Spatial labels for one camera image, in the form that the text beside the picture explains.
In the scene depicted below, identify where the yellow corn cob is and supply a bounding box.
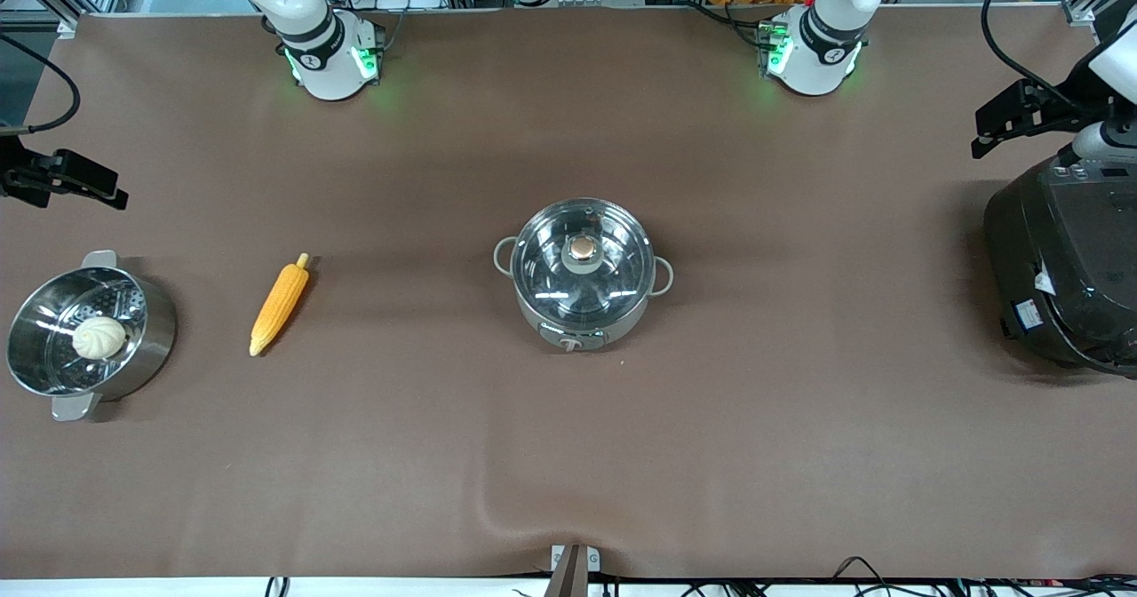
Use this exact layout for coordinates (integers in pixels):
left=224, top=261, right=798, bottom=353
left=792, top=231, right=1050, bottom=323
left=249, top=253, right=311, bottom=357

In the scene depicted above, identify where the glass pot lid with knob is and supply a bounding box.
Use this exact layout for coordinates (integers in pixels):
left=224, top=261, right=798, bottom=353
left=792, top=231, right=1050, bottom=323
left=511, top=199, right=656, bottom=330

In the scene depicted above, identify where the steel steamer pot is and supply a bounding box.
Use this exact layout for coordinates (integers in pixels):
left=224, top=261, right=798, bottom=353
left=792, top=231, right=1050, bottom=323
left=6, top=251, right=178, bottom=422

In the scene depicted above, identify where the steel electric cooking pot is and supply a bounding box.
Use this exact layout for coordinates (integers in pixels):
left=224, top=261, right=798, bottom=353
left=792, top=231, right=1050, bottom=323
left=494, top=197, right=674, bottom=355

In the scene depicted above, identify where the white steamed bun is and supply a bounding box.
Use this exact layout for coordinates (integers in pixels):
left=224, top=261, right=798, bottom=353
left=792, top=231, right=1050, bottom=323
left=71, top=315, right=128, bottom=361

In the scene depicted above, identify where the black rice cooker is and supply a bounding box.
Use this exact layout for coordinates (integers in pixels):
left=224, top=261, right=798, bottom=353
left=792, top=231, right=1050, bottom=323
left=983, top=148, right=1137, bottom=378

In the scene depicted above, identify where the brown table mat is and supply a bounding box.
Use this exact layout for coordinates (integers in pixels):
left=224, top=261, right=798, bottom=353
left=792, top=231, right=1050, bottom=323
left=0, top=6, right=1137, bottom=580

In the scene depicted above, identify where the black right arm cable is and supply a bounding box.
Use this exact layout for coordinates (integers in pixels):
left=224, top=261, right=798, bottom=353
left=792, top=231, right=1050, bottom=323
left=0, top=34, right=83, bottom=136

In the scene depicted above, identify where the looped black cable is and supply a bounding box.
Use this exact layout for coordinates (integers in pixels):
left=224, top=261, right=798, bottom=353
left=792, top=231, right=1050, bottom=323
left=831, top=557, right=900, bottom=597

